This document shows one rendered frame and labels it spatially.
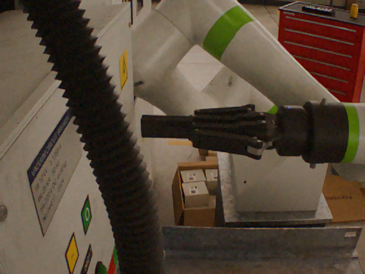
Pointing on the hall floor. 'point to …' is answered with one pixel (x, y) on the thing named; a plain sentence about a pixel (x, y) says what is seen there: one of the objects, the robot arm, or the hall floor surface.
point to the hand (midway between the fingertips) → (165, 126)
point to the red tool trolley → (326, 45)
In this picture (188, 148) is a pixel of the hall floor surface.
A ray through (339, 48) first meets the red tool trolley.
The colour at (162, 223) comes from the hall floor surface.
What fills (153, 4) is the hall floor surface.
